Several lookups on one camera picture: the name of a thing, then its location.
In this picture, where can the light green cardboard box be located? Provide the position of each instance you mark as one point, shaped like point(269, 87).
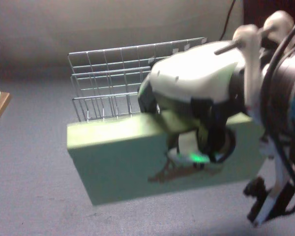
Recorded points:
point(113, 159)

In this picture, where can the dark curtain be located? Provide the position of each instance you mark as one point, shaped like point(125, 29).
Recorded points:
point(255, 7)

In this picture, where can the wooden board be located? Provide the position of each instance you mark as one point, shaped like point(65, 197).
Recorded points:
point(2, 108)

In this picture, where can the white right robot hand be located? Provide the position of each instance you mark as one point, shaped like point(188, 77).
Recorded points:
point(194, 71)

